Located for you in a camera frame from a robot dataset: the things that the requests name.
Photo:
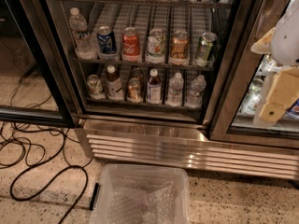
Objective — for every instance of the stainless steel fridge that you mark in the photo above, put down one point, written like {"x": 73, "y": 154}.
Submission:
{"x": 159, "y": 134}

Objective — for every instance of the open glass fridge door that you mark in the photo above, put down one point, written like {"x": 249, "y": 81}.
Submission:
{"x": 34, "y": 85}

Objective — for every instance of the green white can bottom shelf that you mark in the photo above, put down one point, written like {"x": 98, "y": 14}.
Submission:
{"x": 95, "y": 87}

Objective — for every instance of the dark tea bottle purple label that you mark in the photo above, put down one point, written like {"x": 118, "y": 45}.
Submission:
{"x": 154, "y": 87}

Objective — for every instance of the brown tea bottle left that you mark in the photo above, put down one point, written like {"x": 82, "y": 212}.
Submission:
{"x": 114, "y": 86}

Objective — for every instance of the bubble wrap sheet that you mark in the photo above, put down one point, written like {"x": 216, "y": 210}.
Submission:
{"x": 140, "y": 202}

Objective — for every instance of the red coca cola can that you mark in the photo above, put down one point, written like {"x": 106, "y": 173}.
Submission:
{"x": 130, "y": 45}

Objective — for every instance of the clear water bottle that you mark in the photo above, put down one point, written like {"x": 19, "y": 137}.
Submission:
{"x": 175, "y": 90}
{"x": 195, "y": 92}

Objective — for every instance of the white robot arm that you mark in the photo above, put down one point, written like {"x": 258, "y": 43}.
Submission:
{"x": 284, "y": 50}

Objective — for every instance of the closed right fridge door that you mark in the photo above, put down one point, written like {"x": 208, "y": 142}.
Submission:
{"x": 238, "y": 68}

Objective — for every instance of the blue pepsi can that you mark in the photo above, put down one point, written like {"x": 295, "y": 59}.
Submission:
{"x": 107, "y": 43}

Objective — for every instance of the orange brown soda can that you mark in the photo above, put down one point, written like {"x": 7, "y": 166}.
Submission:
{"x": 179, "y": 48}

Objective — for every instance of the white green can right fridge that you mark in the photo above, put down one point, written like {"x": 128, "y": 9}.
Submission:
{"x": 252, "y": 97}

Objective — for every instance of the clear water bottle bottom right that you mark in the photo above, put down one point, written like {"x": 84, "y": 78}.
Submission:
{"x": 195, "y": 92}

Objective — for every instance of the orange soda can behind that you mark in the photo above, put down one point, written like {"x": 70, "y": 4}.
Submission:
{"x": 137, "y": 72}

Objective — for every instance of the clear plastic bin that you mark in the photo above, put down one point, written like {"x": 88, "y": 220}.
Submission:
{"x": 151, "y": 174}

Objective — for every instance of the clear water bottle middle shelf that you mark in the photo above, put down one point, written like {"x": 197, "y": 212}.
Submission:
{"x": 82, "y": 37}

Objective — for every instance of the white green soda can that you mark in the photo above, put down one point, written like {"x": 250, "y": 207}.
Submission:
{"x": 156, "y": 46}

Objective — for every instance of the orange soda can front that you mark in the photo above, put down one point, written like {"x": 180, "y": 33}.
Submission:
{"x": 134, "y": 90}

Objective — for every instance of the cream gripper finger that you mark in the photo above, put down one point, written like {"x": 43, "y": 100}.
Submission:
{"x": 284, "y": 91}
{"x": 263, "y": 45}

